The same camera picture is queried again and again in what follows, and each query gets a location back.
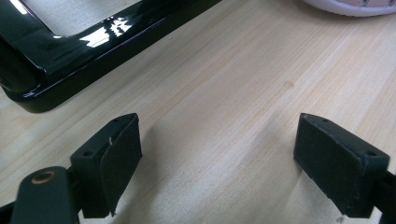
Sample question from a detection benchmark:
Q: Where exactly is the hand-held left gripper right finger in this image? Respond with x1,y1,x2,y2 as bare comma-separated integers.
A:
292,112,391,219

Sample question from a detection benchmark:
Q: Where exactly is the navy and white sneaker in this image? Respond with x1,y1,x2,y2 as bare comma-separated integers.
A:
300,0,396,18

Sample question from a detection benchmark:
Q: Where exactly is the red and black shoe rack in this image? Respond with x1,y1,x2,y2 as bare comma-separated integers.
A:
0,0,224,114

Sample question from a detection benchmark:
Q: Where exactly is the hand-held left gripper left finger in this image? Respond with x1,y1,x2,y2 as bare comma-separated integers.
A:
69,112,144,219

